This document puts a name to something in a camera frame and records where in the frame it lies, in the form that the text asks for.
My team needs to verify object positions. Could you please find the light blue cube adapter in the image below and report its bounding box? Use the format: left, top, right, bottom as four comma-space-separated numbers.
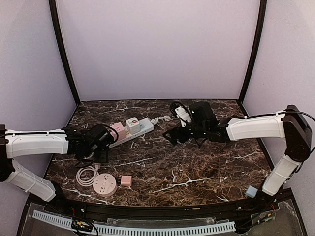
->
245, 185, 258, 198

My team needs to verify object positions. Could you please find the grey slotted cable duct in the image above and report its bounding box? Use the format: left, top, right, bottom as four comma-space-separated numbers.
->
32, 210, 236, 236

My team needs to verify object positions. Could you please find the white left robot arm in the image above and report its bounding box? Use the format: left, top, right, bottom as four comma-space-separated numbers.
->
0, 124, 119, 202

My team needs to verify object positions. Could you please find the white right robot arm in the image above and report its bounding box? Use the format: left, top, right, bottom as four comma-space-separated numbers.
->
163, 102, 315, 196

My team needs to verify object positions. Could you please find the pink round power socket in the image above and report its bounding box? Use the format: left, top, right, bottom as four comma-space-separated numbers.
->
75, 163, 118, 197

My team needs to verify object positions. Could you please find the black left frame post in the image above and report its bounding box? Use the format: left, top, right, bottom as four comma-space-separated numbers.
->
48, 0, 81, 106

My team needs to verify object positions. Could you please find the white cube socket adapter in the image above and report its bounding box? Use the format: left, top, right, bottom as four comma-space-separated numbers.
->
126, 117, 141, 134

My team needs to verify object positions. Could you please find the black frame post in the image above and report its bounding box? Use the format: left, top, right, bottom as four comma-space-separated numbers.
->
238, 0, 267, 104
48, 0, 81, 106

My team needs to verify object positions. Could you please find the pink cube socket adapter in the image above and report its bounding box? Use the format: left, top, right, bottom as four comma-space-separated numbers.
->
111, 122, 126, 141

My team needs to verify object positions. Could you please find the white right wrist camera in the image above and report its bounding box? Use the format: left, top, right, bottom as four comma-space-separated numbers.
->
175, 106, 192, 127

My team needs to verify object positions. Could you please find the pink flat plug adapter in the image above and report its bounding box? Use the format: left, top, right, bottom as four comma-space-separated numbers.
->
120, 175, 132, 186

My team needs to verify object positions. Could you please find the black right frame post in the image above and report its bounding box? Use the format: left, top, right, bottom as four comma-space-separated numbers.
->
238, 0, 267, 104

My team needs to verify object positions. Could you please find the white multicolour power strip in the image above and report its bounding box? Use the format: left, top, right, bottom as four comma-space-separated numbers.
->
109, 115, 172, 148

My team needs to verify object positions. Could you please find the small green circuit board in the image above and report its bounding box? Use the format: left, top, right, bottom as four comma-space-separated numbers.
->
71, 220, 93, 231

